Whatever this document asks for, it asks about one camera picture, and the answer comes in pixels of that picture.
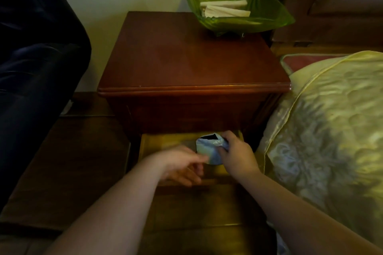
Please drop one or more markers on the person's right thumb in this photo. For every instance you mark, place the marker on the person's right thumb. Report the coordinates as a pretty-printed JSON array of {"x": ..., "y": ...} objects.
[{"x": 222, "y": 152}]

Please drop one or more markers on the light blue pouch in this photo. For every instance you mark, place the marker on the light blue pouch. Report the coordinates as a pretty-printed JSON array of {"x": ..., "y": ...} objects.
[{"x": 211, "y": 150}]

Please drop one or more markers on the wooden headboard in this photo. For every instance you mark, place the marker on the wooden headboard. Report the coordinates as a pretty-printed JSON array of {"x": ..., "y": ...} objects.
[{"x": 326, "y": 6}]

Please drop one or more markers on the green glass bowl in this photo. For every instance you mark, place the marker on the green glass bowl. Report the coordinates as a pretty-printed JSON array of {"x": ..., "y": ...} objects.
[{"x": 239, "y": 9}]

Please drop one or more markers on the open wooden drawer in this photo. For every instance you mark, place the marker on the open wooden drawer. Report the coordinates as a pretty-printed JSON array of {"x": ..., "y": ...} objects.
[{"x": 185, "y": 156}]

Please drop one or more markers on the person's right hand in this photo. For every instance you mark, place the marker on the person's right hand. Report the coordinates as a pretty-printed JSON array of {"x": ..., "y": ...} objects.
[{"x": 238, "y": 156}]

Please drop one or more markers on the yellow satin quilted bedspread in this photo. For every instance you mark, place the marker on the yellow satin quilted bedspread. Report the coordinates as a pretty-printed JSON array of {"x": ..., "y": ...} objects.
[{"x": 329, "y": 144}]

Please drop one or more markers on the cream folded paper strip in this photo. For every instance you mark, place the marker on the cream folded paper strip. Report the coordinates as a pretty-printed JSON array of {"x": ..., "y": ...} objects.
[
  {"x": 224, "y": 3},
  {"x": 227, "y": 12}
]

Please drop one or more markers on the person's left hand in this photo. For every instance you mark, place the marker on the person's left hand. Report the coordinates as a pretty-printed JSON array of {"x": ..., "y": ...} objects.
[{"x": 176, "y": 164}]

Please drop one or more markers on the person's left fingers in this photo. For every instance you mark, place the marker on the person's left fingers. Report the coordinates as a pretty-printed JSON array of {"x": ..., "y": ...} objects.
[{"x": 194, "y": 169}]

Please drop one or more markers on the person's right forearm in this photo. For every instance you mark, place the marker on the person's right forearm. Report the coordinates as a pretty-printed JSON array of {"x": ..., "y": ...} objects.
[{"x": 302, "y": 219}]

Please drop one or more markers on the dark wooden nightstand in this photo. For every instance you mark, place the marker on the dark wooden nightstand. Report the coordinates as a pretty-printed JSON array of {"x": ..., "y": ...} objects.
[{"x": 191, "y": 75}]

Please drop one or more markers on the person's left forearm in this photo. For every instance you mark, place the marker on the person's left forearm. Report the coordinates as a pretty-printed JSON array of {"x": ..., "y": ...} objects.
[{"x": 113, "y": 213}]

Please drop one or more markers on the red patterned mattress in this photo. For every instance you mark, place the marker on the red patterned mattress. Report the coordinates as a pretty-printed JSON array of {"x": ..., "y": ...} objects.
[{"x": 302, "y": 62}]

